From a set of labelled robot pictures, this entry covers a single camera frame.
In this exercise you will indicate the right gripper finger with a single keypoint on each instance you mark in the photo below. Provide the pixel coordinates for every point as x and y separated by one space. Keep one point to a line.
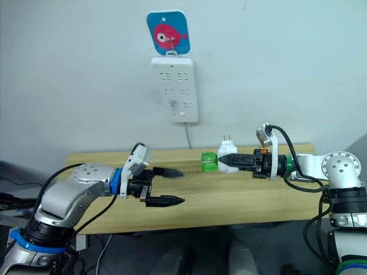
238 161

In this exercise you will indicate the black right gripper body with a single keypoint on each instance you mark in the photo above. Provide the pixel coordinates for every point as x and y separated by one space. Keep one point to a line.
262 163

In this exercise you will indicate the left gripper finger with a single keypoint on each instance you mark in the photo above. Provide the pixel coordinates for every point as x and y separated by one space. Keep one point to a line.
166 201
169 172

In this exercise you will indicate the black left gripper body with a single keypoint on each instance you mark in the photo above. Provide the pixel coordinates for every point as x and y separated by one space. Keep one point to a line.
137 184

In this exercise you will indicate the white mosquito repellent heater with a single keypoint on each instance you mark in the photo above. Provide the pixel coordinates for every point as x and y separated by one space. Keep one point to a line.
228 149

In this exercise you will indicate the green liquid bottle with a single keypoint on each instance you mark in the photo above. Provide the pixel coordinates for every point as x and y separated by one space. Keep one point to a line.
208 161

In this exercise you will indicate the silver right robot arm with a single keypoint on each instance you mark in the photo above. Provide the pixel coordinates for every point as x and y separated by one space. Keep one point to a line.
341 166

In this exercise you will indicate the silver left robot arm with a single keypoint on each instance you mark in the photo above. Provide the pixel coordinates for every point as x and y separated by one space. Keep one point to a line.
63 194

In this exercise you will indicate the dark rounded shape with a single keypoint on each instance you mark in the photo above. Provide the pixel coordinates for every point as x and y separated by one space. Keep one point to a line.
175 260
241 257

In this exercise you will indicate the white power strip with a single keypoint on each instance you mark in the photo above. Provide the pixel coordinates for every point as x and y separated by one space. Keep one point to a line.
175 86

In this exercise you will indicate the dark floor clutter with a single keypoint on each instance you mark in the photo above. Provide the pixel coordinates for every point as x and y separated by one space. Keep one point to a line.
17 200

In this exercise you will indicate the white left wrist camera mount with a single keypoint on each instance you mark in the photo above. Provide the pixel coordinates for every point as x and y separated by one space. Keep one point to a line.
125 183

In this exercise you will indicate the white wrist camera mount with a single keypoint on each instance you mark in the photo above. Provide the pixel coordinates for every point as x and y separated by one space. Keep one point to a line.
274 169
125 183

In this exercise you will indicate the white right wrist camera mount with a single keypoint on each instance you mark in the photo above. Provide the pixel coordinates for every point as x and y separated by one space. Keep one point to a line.
274 169

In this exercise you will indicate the grey metal table bracket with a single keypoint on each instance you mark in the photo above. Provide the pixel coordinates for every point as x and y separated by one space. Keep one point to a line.
82 242

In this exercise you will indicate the blue fish wall hook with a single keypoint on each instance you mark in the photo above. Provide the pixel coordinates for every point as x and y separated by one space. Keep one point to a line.
169 25

